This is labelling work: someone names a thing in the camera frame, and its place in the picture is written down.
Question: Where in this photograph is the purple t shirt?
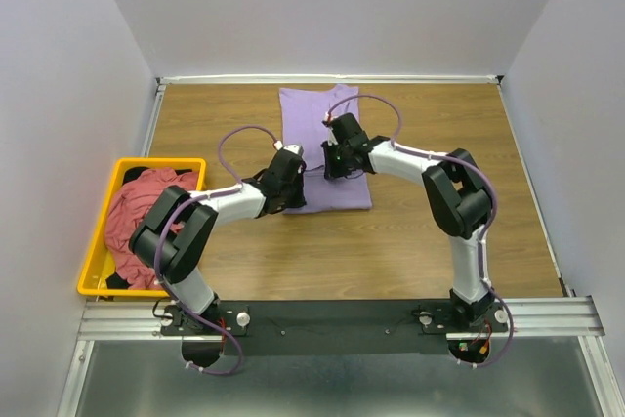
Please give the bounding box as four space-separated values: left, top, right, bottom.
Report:
279 84 372 215

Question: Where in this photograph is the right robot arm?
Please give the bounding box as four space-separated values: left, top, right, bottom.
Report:
321 113 497 325

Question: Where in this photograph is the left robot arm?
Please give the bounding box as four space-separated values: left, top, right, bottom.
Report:
128 145 306 324

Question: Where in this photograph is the red t shirt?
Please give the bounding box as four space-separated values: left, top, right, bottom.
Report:
104 167 199 290

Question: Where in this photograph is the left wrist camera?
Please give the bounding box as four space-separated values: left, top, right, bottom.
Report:
273 141 304 156

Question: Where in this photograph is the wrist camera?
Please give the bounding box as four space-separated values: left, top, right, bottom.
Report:
323 119 339 146
273 141 304 156

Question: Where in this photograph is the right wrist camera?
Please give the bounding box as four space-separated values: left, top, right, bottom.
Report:
323 119 339 146

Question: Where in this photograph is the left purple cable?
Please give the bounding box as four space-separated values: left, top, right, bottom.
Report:
153 126 287 377

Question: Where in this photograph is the purple cable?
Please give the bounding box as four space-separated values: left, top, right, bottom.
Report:
153 126 287 377
324 94 517 370

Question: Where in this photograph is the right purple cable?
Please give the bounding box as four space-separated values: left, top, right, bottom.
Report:
324 94 517 370

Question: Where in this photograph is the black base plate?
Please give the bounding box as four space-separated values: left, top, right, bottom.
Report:
160 299 509 369

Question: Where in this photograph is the aluminium frame rail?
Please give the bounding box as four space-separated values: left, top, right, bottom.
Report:
59 297 621 416

